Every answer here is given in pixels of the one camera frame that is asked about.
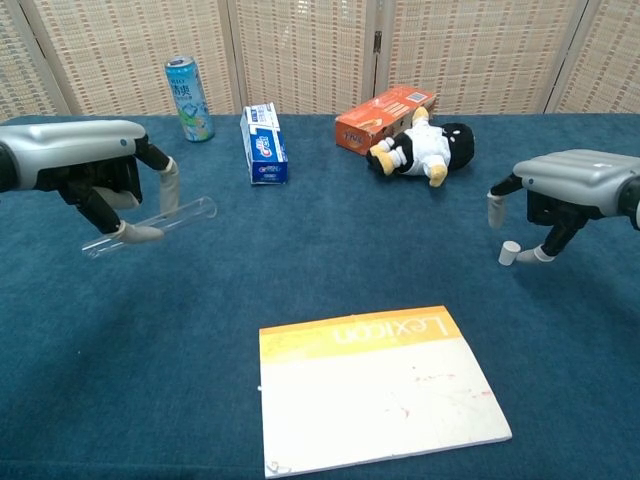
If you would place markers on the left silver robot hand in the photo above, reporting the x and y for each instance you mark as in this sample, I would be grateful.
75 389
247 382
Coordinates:
75 145

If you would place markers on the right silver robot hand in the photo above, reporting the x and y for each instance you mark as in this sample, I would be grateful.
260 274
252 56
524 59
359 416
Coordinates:
575 175

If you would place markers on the small white cap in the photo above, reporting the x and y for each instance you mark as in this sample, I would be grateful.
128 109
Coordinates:
508 254

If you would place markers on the clear glass test tube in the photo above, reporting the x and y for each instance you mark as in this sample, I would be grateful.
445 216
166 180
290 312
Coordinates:
195 212

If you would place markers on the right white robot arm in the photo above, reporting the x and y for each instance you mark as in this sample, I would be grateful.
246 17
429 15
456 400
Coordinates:
632 200

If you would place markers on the light blue drink can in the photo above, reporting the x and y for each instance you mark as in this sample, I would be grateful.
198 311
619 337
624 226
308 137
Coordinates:
187 100

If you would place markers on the black white plush doll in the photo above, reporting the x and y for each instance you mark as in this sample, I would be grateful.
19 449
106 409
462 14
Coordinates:
425 147

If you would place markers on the blue white toothpaste box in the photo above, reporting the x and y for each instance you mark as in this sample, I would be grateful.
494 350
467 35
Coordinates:
265 150

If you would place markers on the dark blue table cloth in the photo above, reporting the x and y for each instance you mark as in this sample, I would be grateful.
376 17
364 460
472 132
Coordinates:
150 325

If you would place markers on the orange cardboard box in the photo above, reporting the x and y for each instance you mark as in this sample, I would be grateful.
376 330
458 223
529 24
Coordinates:
380 120

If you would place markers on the black screen hinge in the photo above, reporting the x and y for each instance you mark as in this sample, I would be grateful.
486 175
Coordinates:
377 41

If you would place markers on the woven bamboo folding screen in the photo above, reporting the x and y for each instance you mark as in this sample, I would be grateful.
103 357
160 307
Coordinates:
300 50

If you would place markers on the orange white notepad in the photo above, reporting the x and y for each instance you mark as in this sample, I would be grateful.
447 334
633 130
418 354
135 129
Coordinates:
375 400

